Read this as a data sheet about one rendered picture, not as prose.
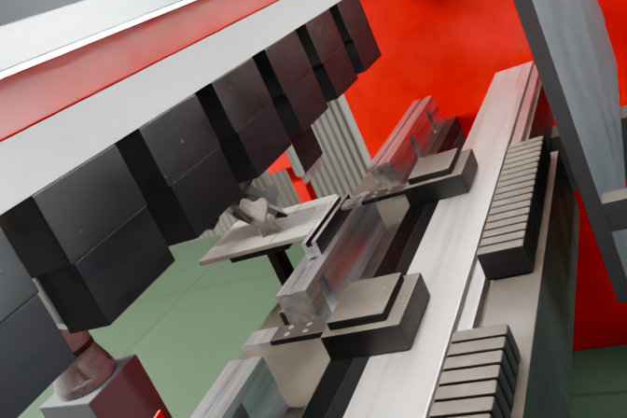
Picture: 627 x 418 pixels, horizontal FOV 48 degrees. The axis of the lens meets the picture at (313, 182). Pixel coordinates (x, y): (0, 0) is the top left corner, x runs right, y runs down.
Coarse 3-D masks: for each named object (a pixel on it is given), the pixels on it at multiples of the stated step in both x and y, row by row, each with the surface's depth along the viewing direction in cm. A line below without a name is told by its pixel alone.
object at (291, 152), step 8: (296, 136) 132; (304, 136) 135; (312, 136) 138; (296, 144) 131; (304, 144) 134; (312, 144) 137; (288, 152) 131; (296, 152) 130; (304, 152) 133; (312, 152) 136; (320, 152) 139; (296, 160) 131; (304, 160) 132; (312, 160) 135; (320, 160) 140; (296, 168) 132; (304, 168) 132; (312, 168) 136; (304, 176) 133; (312, 176) 135; (304, 184) 132
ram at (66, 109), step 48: (240, 0) 121; (288, 0) 137; (336, 0) 158; (96, 48) 87; (144, 48) 95; (192, 48) 105; (240, 48) 117; (0, 96) 73; (48, 96) 78; (96, 96) 85; (144, 96) 92; (0, 144) 71; (48, 144) 77; (96, 144) 83; (0, 192) 70
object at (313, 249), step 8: (336, 200) 144; (344, 200) 142; (336, 208) 139; (352, 208) 144; (328, 216) 139; (336, 216) 137; (344, 216) 140; (320, 224) 135; (328, 224) 133; (336, 224) 136; (312, 232) 132; (320, 232) 130; (328, 232) 132; (336, 232) 135; (304, 240) 130; (312, 240) 131; (320, 240) 129; (328, 240) 132; (304, 248) 129; (312, 248) 128; (320, 248) 128; (312, 256) 129
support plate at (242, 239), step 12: (312, 204) 147; (240, 228) 154; (252, 228) 150; (300, 228) 137; (312, 228) 134; (228, 240) 149; (240, 240) 146; (252, 240) 142; (264, 240) 139; (276, 240) 136; (288, 240) 134; (300, 240) 133; (216, 252) 145; (228, 252) 142; (240, 252) 139; (252, 252) 138; (204, 264) 144
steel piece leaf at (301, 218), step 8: (312, 208) 144; (272, 216) 147; (288, 216) 146; (296, 216) 144; (304, 216) 141; (312, 216) 139; (280, 224) 144; (288, 224) 141; (296, 224) 139; (304, 224) 137; (264, 232) 141; (272, 232) 141; (280, 232) 139
